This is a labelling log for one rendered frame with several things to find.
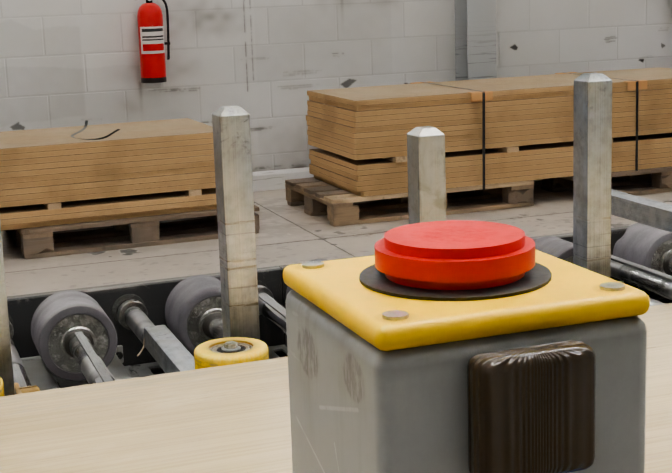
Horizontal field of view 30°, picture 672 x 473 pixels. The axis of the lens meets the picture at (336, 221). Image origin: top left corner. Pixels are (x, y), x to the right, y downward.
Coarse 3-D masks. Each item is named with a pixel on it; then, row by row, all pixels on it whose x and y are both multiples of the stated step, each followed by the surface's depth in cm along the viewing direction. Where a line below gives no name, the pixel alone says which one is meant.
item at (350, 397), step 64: (320, 320) 31; (384, 320) 28; (448, 320) 28; (512, 320) 28; (576, 320) 29; (640, 320) 30; (320, 384) 31; (384, 384) 28; (448, 384) 28; (640, 384) 30; (320, 448) 32; (384, 448) 28; (448, 448) 28; (640, 448) 30
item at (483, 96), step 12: (564, 72) 784; (576, 72) 783; (636, 84) 710; (480, 96) 677; (492, 96) 679; (636, 96) 711; (636, 108) 713; (636, 120) 714; (636, 132) 716; (636, 144) 717; (636, 156) 718; (636, 168) 720
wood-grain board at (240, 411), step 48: (96, 384) 126; (144, 384) 126; (192, 384) 125; (240, 384) 125; (288, 384) 124; (0, 432) 114; (48, 432) 113; (96, 432) 113; (144, 432) 112; (192, 432) 112; (240, 432) 112; (288, 432) 111
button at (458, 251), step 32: (416, 224) 33; (448, 224) 32; (480, 224) 32; (384, 256) 30; (416, 256) 30; (448, 256) 30; (480, 256) 30; (512, 256) 30; (448, 288) 30; (480, 288) 30
